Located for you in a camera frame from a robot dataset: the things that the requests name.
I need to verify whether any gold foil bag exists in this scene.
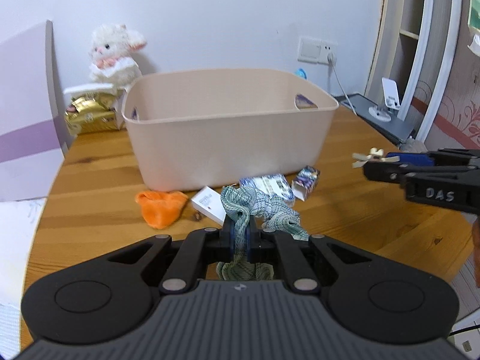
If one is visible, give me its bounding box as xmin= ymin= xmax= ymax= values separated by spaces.
xmin=64 ymin=93 xmax=119 ymax=136

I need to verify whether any white wall switch socket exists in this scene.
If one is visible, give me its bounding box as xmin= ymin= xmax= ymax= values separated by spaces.
xmin=297 ymin=37 xmax=338 ymax=65

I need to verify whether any white charger cable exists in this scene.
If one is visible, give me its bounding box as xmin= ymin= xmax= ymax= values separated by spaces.
xmin=326 ymin=53 xmax=357 ymax=112

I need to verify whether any white phone stand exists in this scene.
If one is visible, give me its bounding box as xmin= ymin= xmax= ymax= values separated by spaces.
xmin=368 ymin=77 xmax=400 ymax=123

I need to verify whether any orange cloth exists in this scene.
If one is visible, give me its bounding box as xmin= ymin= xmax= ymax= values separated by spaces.
xmin=135 ymin=190 xmax=189 ymax=230

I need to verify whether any green plaid cloth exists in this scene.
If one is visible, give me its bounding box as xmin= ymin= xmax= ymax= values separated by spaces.
xmin=216 ymin=186 xmax=308 ymax=281

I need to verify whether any beige plastic storage bin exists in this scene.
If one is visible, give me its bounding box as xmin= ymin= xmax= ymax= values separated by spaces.
xmin=122 ymin=68 xmax=338 ymax=191

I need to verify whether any white plush sheep toy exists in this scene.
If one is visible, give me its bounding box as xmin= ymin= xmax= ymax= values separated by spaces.
xmin=89 ymin=24 xmax=146 ymax=88

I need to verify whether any small white box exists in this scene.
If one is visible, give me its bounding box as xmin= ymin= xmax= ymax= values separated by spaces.
xmin=191 ymin=186 xmax=226 ymax=225

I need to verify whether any white wooden shelf frame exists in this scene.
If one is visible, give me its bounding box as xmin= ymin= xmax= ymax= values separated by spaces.
xmin=365 ymin=0 xmax=462 ymax=141

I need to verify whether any white open carton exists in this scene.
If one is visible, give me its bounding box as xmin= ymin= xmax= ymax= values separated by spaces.
xmin=64 ymin=83 xmax=125 ymax=131

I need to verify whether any blue white patterned box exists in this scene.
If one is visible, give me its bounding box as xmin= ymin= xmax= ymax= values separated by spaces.
xmin=239 ymin=173 xmax=295 ymax=207

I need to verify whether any grey beige fabric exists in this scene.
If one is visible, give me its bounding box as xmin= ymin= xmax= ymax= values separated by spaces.
xmin=400 ymin=137 xmax=428 ymax=154

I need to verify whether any purple cartoon box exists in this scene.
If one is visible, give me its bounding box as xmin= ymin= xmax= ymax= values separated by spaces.
xmin=290 ymin=166 xmax=320 ymax=202

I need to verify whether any grey laptop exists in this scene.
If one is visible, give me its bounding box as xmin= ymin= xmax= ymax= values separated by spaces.
xmin=336 ymin=94 xmax=416 ymax=146

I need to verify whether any blue bird figurine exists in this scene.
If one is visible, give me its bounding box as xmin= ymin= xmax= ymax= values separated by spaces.
xmin=295 ymin=68 xmax=308 ymax=80

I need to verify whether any lilac headboard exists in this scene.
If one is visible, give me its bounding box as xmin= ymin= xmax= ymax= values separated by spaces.
xmin=1 ymin=20 xmax=70 ymax=202

